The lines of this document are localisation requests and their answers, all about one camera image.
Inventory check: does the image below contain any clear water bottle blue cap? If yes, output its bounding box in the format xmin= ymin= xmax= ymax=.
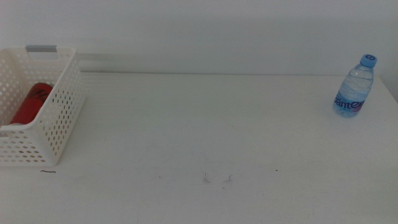
xmin=332 ymin=54 xmax=378 ymax=118

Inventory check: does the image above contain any red soda can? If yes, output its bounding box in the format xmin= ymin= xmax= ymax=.
xmin=9 ymin=82 xmax=54 ymax=125

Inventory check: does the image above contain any white perforated plastic basket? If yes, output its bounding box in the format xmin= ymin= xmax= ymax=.
xmin=0 ymin=45 xmax=87 ymax=167

